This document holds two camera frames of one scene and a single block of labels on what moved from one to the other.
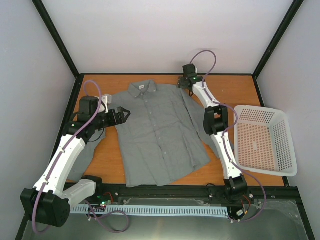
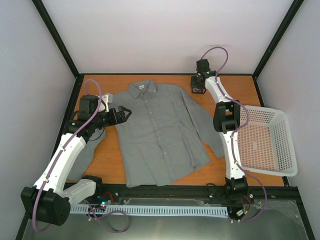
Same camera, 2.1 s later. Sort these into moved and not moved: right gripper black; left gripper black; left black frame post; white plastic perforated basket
Moved: right gripper black
Not moved: left gripper black; left black frame post; white plastic perforated basket
